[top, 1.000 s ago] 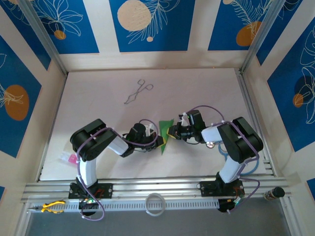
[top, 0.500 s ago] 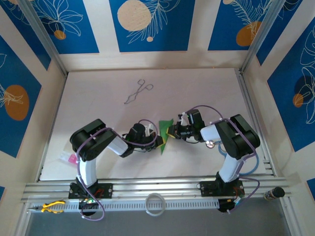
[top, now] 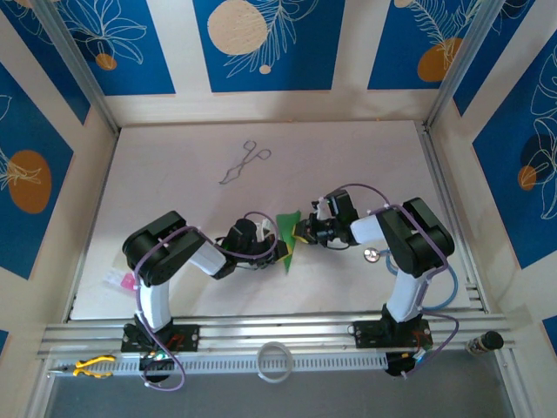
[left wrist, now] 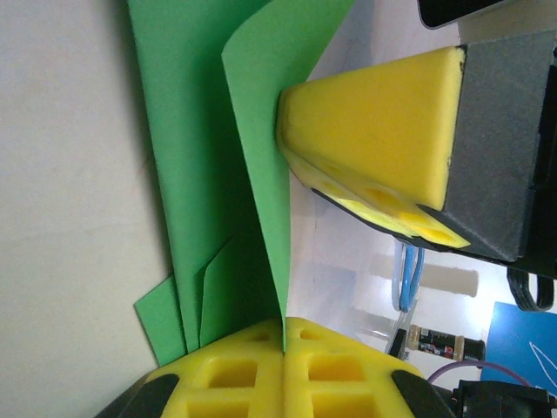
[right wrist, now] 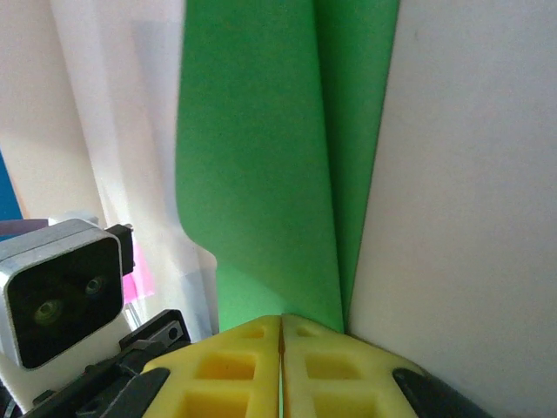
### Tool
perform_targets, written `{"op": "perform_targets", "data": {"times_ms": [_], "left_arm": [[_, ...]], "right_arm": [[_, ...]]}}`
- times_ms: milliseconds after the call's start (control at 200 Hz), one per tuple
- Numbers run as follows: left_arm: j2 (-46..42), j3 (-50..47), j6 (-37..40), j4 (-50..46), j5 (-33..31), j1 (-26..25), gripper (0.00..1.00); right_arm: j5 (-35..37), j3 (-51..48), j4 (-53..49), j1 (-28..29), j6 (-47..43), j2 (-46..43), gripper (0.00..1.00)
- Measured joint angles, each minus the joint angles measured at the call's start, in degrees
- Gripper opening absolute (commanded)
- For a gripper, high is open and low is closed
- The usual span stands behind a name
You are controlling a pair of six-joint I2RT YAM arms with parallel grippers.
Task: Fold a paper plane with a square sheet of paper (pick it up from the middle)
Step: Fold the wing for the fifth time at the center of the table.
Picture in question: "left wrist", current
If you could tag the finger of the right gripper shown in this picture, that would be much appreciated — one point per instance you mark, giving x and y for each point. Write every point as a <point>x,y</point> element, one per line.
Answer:
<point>370,122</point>
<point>435,235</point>

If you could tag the green paper sheet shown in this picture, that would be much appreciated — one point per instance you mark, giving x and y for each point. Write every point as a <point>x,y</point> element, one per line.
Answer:
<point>183,174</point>

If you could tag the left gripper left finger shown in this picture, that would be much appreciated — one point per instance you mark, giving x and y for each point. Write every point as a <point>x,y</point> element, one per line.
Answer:
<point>270,392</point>

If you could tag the spice bottle with black cap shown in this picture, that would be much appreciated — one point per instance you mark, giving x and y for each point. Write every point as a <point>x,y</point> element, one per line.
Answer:
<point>435,344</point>

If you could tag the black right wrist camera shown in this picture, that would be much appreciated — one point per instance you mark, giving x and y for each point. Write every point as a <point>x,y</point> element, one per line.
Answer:
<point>461,11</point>

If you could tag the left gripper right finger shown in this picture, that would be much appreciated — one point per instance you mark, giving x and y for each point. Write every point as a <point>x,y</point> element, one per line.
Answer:
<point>298,392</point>

